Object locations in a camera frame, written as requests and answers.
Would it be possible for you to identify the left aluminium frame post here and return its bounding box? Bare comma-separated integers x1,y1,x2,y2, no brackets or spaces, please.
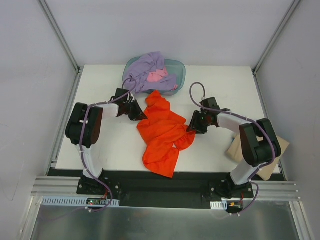
37,0,83,73

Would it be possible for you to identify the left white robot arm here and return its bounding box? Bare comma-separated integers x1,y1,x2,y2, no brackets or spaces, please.
65,88,148,195

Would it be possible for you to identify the lilac t shirt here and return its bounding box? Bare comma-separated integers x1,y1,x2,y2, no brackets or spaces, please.
123,51,165,94

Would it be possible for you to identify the pink t shirt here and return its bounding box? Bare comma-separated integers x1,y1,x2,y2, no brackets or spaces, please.
146,67,178,91

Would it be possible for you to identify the teal plastic basket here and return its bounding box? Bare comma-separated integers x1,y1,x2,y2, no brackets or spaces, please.
122,56,186,96

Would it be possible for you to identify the right aluminium frame post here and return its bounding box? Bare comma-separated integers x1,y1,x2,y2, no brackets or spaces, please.
252,0,302,75

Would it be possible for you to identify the left slotted cable duct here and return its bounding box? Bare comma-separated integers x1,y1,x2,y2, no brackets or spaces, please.
42,196,120,208

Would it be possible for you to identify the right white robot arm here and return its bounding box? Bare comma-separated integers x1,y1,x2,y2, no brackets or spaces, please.
187,97,282,198

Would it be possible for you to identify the slotted cable duct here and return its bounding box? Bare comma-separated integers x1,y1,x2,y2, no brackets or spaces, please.
210,200,228,211
42,196,120,208

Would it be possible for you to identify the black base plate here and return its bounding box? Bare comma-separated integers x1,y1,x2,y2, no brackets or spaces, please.
47,168,287,208

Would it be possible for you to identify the orange t shirt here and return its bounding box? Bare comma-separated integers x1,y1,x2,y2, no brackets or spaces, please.
137,90,196,178

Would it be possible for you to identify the front aluminium rail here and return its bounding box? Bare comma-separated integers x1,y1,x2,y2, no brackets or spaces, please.
31,176,303,202

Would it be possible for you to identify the right slotted cable duct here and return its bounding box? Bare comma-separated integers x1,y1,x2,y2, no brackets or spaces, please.
210,200,228,211

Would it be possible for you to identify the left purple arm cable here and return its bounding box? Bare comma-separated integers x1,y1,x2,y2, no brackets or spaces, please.
47,77,138,221

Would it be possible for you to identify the aluminium frame post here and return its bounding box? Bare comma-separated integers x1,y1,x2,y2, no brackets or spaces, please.
252,0,302,75
37,0,83,73

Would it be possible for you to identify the brown cardboard sheet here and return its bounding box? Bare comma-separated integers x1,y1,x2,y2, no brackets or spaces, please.
226,134,290,181

